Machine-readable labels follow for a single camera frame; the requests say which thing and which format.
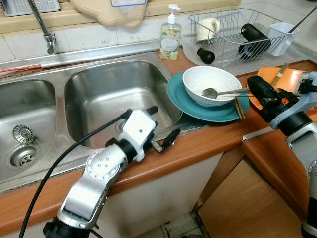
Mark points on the white plastic utensil holder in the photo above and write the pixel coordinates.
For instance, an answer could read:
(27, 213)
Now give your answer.
(281, 39)

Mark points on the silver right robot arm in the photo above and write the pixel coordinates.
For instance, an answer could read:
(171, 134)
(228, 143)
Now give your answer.
(302, 148)

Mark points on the stainless steel double sink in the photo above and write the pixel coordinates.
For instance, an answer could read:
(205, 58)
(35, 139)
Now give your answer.
(99, 94)

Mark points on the beige plastic cutting board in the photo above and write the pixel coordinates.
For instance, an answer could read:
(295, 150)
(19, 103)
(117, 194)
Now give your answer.
(109, 15)

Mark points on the white cabinet door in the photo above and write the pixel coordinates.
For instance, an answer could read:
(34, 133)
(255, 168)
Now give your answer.
(158, 193)

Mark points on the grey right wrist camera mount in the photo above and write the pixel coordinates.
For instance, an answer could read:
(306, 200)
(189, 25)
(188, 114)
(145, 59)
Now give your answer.
(304, 104)

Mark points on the wooden chopstick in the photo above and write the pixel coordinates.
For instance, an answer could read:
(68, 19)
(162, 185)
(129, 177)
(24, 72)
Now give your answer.
(237, 110)
(241, 107)
(278, 75)
(282, 73)

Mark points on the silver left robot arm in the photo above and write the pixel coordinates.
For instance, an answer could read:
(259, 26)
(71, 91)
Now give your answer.
(94, 173)

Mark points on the orange plate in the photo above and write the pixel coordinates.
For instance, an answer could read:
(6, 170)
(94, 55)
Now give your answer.
(312, 116)

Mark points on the metal sink strainer plug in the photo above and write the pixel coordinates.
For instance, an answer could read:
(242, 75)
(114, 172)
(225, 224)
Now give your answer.
(22, 134)

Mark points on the teal plate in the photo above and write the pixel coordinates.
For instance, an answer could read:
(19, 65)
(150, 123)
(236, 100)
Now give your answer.
(181, 101)

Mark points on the cream mug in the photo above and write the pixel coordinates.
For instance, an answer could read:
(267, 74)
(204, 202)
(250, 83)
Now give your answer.
(207, 29)

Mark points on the clear plastic drain tray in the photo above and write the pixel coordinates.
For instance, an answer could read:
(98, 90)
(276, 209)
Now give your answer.
(190, 47)

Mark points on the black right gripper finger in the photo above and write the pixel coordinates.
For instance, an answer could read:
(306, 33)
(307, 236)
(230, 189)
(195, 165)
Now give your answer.
(267, 111)
(261, 90)

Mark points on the metal spoon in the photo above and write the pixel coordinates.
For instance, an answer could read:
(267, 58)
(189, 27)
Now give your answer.
(209, 93)

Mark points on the brown wooden cabinet door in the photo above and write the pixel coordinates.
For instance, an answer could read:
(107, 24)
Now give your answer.
(247, 203)

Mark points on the white window grille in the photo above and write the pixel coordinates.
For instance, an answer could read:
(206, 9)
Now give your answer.
(20, 6)

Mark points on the metal faucet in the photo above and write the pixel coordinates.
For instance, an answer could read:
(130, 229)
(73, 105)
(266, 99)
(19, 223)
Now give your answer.
(48, 39)

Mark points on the floral soap pump bottle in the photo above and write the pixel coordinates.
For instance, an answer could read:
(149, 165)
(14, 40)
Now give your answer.
(171, 42)

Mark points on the black bottle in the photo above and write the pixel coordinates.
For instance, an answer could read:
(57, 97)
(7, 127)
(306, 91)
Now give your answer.
(253, 39)

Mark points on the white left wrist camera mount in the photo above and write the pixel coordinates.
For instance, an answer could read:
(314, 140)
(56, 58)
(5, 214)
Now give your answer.
(138, 130)

